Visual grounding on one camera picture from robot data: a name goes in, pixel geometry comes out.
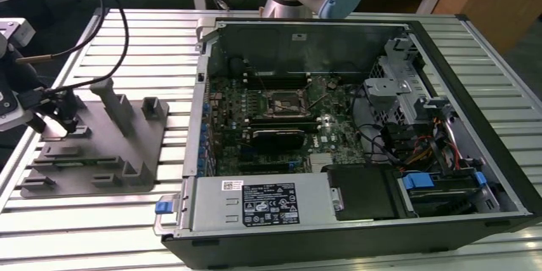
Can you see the wooden cabinet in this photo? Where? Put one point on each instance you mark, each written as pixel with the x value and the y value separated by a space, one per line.
pixel 507 4

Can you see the black graphics card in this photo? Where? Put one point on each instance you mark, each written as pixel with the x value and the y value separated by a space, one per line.
pixel 276 141

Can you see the silver metal drive cage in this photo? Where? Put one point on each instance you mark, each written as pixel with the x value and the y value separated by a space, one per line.
pixel 393 99

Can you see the silver chipset heatsink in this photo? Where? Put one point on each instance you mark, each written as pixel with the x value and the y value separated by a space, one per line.
pixel 320 161

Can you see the grey parts rack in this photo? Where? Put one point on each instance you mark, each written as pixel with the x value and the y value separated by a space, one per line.
pixel 97 144

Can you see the black disk drive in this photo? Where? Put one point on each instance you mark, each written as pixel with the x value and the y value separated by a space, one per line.
pixel 444 199

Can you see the black PC case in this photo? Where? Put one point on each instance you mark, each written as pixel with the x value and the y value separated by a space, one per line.
pixel 296 252

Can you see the blue plastic clip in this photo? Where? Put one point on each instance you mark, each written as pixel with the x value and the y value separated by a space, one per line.
pixel 479 178

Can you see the silver power supply unit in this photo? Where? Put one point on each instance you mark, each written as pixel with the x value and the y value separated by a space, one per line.
pixel 211 207

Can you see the blue release latch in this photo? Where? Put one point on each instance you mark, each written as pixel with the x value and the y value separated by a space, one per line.
pixel 164 207

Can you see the round coin battery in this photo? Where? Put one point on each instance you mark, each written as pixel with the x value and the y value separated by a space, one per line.
pixel 332 84

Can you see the RAM slot white latches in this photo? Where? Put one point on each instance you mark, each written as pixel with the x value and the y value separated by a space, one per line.
pixel 284 126
pixel 283 120

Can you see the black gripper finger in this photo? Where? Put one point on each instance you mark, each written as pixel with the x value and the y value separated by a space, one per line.
pixel 48 121
pixel 70 115

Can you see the CPU socket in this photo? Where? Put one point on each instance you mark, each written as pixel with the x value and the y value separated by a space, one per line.
pixel 283 101

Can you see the green RAM stick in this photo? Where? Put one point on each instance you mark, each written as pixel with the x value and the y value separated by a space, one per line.
pixel 84 163

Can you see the blue disk carrier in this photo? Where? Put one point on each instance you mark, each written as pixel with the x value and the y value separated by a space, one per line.
pixel 416 181

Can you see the black expansion slot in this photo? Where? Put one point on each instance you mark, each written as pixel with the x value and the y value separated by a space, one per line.
pixel 261 167

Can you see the green motherboard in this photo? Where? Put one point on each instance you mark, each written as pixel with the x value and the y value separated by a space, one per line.
pixel 337 115

